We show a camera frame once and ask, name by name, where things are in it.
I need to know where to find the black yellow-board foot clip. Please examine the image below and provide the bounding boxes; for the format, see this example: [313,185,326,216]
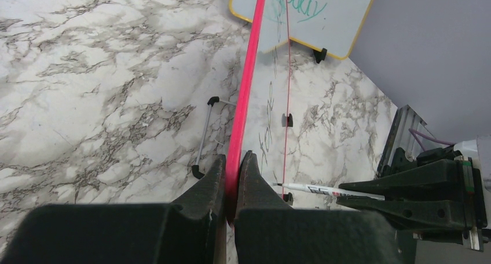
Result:
[313,48,327,64]

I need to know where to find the yellow framed whiteboard with writing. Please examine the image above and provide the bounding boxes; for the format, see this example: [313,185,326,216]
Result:
[229,0,381,61]

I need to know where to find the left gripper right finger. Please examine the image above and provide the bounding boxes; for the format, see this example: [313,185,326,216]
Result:
[234,151,403,263]

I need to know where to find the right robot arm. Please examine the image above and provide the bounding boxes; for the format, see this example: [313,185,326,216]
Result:
[336,136,490,251]

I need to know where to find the red framed whiteboard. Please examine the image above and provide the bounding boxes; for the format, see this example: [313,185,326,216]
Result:
[225,0,290,244]

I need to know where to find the white whiteboard marker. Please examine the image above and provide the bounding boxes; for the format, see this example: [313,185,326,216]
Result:
[270,183,386,201]

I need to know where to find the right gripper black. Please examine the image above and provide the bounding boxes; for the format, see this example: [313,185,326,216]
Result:
[336,156,489,251]

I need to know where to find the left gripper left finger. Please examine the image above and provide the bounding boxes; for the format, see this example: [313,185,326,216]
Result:
[1,155,226,263]

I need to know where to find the aluminium front frame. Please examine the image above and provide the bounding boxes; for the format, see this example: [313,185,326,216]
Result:
[376,105,434,178]

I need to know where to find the black whiteboard foot clip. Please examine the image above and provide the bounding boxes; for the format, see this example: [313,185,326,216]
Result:
[282,192,294,206]
[281,113,294,127]

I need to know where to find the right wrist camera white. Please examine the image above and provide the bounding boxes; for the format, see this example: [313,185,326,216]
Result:
[454,135,490,192]

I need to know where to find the metal whiteboard stand leg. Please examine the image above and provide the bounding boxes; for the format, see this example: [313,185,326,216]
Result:
[191,96,237,180]

